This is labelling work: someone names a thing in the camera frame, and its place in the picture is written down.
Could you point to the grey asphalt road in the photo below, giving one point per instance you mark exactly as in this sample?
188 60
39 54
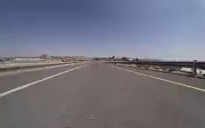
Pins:
103 96

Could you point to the distant low buildings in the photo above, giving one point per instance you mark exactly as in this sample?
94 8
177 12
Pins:
56 58

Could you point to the white painted edge line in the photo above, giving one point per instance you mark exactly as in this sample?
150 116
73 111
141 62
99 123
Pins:
170 81
33 83

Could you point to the pale gravel verge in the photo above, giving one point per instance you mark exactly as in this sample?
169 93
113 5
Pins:
30 69

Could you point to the dark roadside guardrail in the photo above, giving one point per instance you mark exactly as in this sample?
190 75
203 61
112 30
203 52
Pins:
176 63

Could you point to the pale roadside guardrail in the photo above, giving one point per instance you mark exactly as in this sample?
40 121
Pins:
23 64

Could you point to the rubble strip beside road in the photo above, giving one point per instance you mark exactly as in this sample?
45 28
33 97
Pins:
186 70

